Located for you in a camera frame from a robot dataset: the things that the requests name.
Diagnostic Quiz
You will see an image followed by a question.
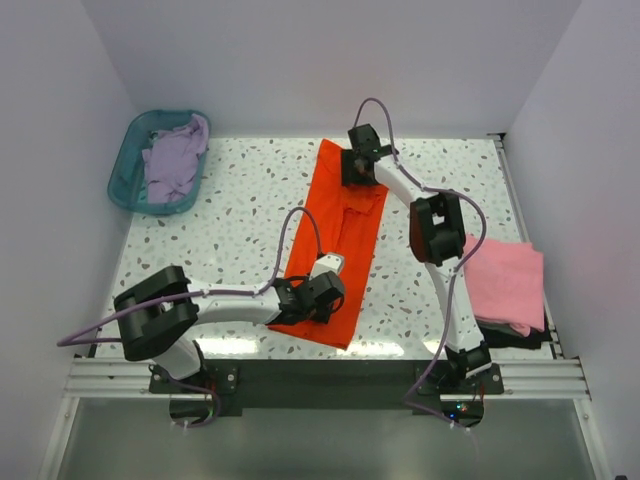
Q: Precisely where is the purple cable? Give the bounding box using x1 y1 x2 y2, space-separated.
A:
352 97 488 419
56 206 325 427

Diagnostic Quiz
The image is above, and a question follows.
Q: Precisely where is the teal plastic basket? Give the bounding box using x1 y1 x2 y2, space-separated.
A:
107 109 211 216

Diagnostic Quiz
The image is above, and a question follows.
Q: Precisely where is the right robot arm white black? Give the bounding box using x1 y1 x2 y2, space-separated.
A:
341 124 492 393

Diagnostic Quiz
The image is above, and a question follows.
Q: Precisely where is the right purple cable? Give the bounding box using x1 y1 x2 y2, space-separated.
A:
352 97 488 419

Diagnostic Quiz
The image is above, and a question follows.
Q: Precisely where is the black folded t shirt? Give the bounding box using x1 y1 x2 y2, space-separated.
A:
478 322 551 350

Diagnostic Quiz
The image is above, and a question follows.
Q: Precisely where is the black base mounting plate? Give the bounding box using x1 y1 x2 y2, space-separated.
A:
148 357 505 419

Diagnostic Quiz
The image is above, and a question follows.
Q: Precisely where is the pink folded t shirt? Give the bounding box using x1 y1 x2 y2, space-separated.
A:
464 235 545 335

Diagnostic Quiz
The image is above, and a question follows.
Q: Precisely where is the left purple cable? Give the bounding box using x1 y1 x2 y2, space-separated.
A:
56 206 325 427

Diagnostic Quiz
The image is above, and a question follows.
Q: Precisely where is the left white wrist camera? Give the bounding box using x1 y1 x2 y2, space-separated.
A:
309 252 345 279

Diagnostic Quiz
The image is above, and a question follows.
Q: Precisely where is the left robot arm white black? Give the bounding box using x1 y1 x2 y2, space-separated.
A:
114 266 345 392

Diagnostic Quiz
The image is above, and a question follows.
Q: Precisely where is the orange t shirt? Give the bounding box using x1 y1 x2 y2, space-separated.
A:
271 139 388 349

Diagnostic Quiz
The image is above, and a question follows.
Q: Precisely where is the lilac t shirt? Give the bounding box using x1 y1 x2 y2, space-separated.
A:
142 114 209 205

